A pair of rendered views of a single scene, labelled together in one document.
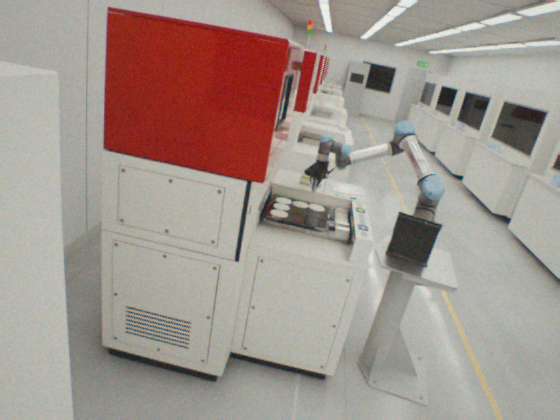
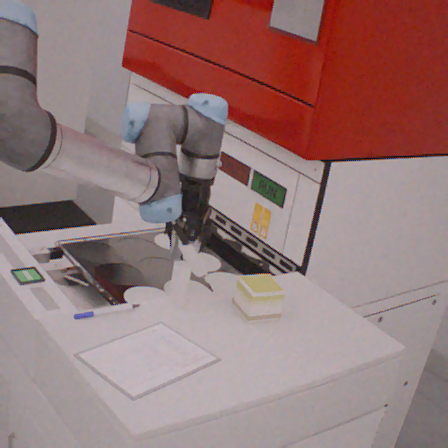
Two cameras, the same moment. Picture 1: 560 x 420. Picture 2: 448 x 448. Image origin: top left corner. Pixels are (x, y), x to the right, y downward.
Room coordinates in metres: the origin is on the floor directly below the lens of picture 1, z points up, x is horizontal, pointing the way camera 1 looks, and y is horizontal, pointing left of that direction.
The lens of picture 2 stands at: (3.35, -1.06, 1.66)
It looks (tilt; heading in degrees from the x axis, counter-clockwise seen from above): 22 degrees down; 137
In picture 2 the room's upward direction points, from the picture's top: 10 degrees clockwise
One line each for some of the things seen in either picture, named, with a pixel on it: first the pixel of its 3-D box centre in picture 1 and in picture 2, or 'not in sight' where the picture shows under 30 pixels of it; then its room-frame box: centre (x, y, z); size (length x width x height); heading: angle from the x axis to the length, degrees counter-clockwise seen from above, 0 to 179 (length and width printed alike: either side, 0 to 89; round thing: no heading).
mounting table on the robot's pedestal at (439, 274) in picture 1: (410, 267); not in sight; (2.00, -0.80, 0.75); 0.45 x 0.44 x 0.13; 77
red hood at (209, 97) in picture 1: (216, 90); (326, 3); (2.00, 0.44, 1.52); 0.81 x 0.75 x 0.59; 177
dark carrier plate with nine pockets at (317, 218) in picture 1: (299, 211); (160, 268); (2.16, -0.10, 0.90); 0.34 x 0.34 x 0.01; 87
